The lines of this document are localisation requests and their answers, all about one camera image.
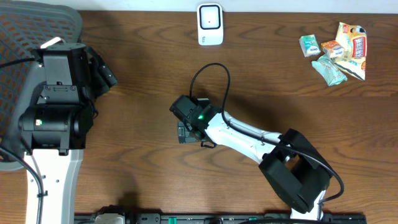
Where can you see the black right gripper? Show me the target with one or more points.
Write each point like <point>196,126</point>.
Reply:
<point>183,136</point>

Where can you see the small teal snack box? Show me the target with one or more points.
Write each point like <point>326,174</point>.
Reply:
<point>309,45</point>

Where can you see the teal snack pack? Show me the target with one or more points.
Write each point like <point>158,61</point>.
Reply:
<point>329,71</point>

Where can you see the small orange snack box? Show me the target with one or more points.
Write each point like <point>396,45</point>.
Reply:
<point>332,49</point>

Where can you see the yellow snack chip bag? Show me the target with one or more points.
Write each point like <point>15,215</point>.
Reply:
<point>354,40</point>

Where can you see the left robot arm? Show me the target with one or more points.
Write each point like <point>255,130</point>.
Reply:
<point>56,115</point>

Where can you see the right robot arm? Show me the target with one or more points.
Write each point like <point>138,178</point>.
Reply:
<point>298,174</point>

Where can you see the white barcode scanner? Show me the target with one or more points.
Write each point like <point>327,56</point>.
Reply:
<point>210,24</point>

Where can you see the dark grey plastic basket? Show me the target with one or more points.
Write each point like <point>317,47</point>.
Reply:
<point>26,26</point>

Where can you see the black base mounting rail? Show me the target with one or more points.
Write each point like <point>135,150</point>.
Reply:
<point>155,218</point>

